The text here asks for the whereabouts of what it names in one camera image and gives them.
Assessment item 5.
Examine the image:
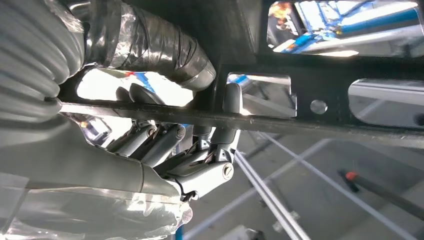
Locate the stainless steel workbench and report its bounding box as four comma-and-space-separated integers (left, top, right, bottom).
183, 130, 412, 240

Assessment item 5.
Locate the black rod with orange band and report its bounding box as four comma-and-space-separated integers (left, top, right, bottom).
337, 168, 424, 221

